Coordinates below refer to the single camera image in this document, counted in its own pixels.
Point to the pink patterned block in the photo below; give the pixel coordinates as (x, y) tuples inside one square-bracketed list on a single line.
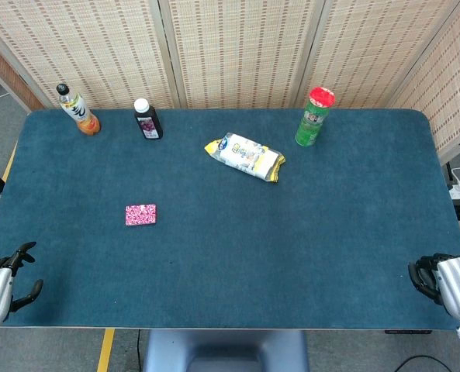
[(140, 214)]

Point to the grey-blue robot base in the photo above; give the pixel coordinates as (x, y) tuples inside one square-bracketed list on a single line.
[(225, 348)]

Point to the green chip can red lid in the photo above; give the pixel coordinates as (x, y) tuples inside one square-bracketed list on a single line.
[(311, 124)]

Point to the white yellow snack package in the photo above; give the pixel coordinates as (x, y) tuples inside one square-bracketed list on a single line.
[(245, 155)]

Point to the dark juice bottle white cap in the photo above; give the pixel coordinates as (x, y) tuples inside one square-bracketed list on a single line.
[(149, 124)]

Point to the orange tea bottle black cap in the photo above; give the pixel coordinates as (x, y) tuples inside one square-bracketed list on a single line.
[(80, 112)]

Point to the black table control panel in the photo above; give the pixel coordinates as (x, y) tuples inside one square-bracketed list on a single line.
[(408, 331)]

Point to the woven bamboo screen panel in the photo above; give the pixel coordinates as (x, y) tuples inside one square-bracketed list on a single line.
[(369, 50), (450, 85), (241, 50), (97, 50)]

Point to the blue felt table mat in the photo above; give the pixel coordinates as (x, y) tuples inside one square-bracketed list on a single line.
[(253, 240)]

